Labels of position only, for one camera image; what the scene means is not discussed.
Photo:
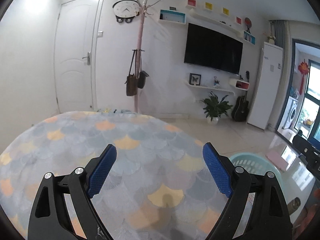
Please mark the panda wall clock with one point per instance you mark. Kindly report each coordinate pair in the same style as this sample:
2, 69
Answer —
126, 10

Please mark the teal box wall shelf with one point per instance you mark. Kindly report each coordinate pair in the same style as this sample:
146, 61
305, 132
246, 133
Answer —
172, 16

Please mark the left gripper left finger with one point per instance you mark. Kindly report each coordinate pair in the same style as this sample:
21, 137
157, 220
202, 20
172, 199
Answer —
49, 218

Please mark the red cube shelf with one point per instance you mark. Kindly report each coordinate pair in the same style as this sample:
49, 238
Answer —
239, 84

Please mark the upper white wall shelf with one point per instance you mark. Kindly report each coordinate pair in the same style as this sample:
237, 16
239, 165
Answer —
194, 14

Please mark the black wall television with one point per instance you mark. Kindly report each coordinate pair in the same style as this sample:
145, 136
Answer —
208, 48

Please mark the pink floor mat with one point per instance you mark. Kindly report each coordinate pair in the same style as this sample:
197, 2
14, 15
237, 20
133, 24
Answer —
276, 159

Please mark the black hanging bag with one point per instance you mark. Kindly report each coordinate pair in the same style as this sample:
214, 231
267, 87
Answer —
142, 74

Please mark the white wall shelf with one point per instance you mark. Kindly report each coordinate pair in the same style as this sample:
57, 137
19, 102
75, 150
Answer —
194, 14
210, 88

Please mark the butterfly picture frame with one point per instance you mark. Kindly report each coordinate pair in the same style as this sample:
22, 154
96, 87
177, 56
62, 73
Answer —
194, 79

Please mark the patterned table cloth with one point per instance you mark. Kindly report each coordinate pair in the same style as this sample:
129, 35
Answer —
158, 188

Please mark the pink coat rack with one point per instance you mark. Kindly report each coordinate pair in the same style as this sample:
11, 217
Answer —
143, 12

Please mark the white door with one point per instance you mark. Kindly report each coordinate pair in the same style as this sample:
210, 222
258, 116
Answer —
73, 55

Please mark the black guitar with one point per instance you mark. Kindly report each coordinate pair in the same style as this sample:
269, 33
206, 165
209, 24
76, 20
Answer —
240, 110

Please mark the brown hanging bag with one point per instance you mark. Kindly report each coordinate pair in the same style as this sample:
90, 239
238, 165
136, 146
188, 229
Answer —
131, 80

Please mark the washing machine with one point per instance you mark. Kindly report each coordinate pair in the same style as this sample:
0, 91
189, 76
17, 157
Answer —
292, 112

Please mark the white tall cabinet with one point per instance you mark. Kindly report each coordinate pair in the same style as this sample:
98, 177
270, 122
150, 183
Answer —
271, 63

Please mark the red chinese knot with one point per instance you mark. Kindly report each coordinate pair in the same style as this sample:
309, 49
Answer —
304, 70

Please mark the olive rolled mat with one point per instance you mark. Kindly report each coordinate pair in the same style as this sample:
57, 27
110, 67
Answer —
293, 205

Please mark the teal plastic laundry basket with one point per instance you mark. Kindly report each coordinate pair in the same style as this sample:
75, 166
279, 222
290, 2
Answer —
255, 164

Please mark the green potted plant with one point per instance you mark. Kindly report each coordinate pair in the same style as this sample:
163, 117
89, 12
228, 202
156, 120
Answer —
214, 108

